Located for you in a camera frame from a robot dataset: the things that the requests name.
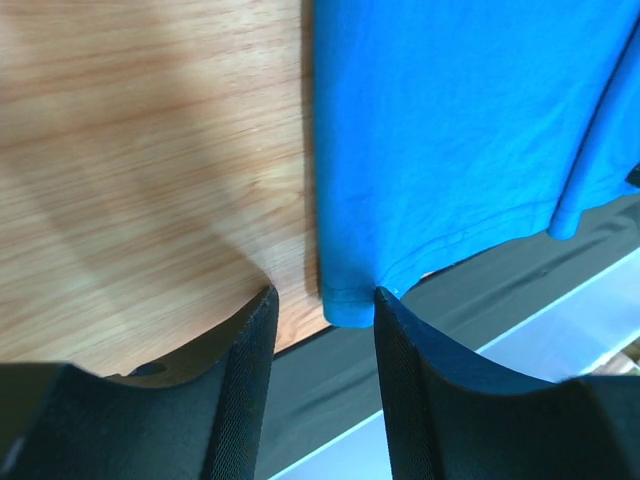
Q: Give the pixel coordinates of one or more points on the blue t shirt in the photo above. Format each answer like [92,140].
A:
[445,128]

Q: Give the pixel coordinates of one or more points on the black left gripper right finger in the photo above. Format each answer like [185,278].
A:
[451,413]

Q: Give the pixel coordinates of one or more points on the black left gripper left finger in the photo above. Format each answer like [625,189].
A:
[194,413]

